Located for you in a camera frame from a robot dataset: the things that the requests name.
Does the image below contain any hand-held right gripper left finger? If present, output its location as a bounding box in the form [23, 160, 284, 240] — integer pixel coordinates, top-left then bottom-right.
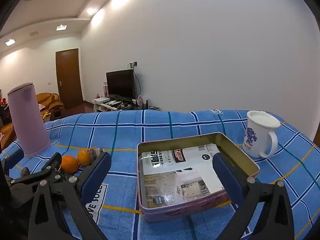
[28, 151, 112, 240]

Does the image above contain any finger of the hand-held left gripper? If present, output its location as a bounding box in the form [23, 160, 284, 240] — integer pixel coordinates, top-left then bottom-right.
[0, 154, 17, 178]
[11, 152, 62, 188]

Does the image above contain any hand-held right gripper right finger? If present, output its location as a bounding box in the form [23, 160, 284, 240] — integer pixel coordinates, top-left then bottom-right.
[212, 152, 294, 240]

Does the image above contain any orange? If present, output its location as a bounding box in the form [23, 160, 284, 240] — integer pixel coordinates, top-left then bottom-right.
[61, 155, 80, 174]
[77, 150, 92, 167]

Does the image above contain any pink metal tin box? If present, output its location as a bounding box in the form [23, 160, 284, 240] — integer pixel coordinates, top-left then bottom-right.
[137, 132, 260, 223]

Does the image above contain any white mug with purple print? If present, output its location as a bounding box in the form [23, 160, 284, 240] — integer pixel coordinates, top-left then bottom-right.
[242, 116, 279, 158]

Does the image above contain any pink thermos bottle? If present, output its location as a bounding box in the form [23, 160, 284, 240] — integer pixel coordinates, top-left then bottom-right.
[7, 82, 51, 158]

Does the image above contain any printed paper leaflet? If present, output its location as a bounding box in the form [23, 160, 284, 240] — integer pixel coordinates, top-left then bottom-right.
[139, 144, 227, 209]

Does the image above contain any orange leather armchair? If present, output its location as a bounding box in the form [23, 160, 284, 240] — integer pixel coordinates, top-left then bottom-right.
[36, 92, 65, 120]

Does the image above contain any white television stand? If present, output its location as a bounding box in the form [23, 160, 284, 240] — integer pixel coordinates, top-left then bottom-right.
[91, 97, 160, 113]

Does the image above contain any white mug lid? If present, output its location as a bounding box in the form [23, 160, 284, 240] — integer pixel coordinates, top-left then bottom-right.
[247, 110, 281, 130]

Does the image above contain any blue plaid blanket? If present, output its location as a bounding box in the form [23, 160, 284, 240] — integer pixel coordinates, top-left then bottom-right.
[0, 109, 320, 240]

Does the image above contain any brown wooden door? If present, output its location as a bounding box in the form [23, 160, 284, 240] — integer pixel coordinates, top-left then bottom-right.
[55, 48, 84, 109]

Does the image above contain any black television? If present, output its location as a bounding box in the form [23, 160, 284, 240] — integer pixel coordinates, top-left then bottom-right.
[106, 69, 137, 100]

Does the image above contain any dark television cable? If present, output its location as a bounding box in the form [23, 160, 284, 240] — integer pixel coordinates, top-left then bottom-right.
[134, 67, 142, 100]

